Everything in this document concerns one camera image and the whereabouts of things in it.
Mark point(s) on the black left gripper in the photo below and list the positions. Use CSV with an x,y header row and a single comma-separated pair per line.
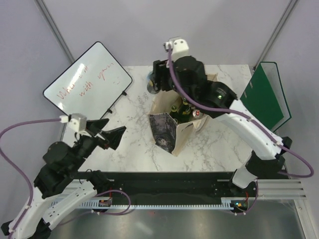
x,y
113,137

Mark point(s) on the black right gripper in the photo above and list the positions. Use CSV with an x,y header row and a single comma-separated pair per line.
x,y
161,69

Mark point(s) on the black Schweppes drink can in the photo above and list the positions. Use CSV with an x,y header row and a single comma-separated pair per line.
x,y
150,87

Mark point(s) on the silver Red Bull can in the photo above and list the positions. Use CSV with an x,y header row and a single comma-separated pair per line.
x,y
196,114

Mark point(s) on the cream canvas Monet tote bag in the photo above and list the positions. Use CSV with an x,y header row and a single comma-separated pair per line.
x,y
168,134

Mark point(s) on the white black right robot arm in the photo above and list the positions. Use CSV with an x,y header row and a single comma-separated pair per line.
x,y
187,76

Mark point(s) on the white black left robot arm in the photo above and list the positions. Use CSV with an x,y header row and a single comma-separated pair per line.
x,y
38,218

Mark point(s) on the white dry-erase board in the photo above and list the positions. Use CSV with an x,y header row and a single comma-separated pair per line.
x,y
91,85

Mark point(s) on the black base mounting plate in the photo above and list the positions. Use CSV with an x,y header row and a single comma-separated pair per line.
x,y
178,186

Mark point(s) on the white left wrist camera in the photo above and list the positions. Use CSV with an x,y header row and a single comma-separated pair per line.
x,y
76,122

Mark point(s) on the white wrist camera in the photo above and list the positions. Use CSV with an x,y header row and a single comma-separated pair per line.
x,y
179,48
76,122

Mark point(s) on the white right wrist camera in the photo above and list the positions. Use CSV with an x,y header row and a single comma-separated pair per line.
x,y
179,48

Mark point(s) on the green ring binder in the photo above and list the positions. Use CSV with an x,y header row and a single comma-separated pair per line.
x,y
264,96

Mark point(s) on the light blue slotted cable duct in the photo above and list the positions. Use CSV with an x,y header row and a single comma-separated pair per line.
x,y
96,203

